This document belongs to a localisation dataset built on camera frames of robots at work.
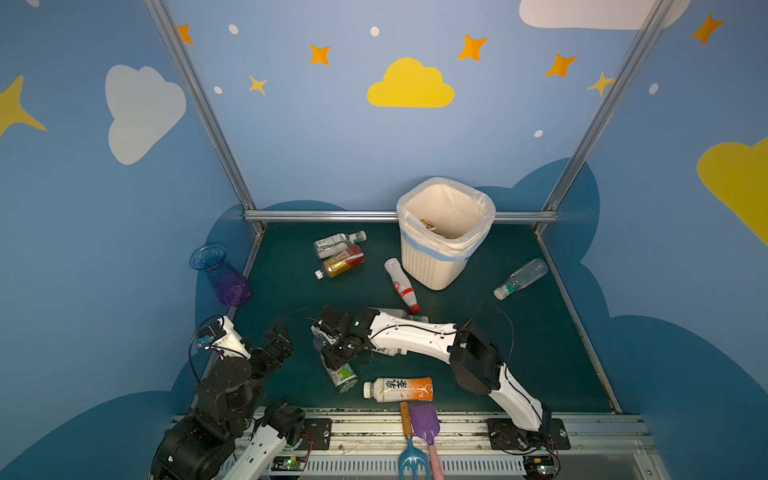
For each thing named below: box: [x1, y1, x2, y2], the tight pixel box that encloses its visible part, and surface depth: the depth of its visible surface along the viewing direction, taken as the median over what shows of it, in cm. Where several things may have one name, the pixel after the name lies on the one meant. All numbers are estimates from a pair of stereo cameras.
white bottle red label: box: [384, 257, 421, 314], surface depth 102 cm
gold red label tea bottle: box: [314, 245, 365, 280], surface depth 107 cm
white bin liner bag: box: [396, 177, 496, 261], surface depth 93 cm
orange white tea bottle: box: [363, 377, 434, 403], surface depth 80 cm
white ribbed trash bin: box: [400, 230, 468, 291], surface depth 98 cm
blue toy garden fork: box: [398, 401, 431, 480], surface depth 72 cm
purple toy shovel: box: [410, 403, 444, 480], surface depth 77 cm
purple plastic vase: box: [189, 244, 252, 307], surface depth 89 cm
